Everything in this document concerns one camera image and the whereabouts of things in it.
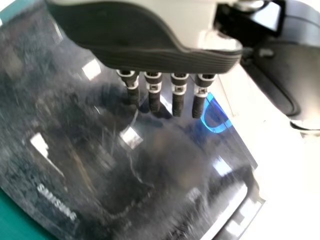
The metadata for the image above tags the black oven with glass door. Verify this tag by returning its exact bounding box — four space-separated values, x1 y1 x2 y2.
0 1 266 240

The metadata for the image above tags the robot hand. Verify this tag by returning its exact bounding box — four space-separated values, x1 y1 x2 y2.
46 0 320 138

